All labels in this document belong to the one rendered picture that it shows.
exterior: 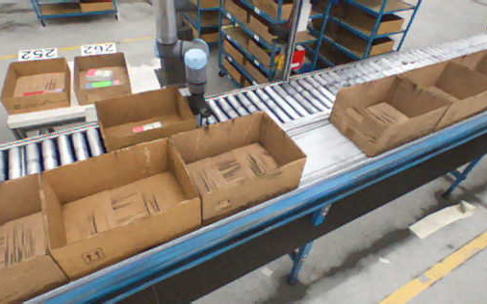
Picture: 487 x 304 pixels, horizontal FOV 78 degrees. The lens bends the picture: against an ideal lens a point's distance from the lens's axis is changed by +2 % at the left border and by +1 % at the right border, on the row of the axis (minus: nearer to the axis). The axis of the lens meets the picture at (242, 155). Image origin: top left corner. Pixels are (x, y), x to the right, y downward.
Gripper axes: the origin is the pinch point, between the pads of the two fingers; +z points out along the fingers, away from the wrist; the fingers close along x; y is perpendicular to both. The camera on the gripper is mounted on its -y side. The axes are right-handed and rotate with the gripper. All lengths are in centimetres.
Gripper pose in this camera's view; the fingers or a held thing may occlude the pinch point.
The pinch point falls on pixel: (200, 126)
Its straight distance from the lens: 150.8
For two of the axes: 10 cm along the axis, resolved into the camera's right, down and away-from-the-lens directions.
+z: -0.6, 7.1, 7.0
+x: -8.8, 2.9, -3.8
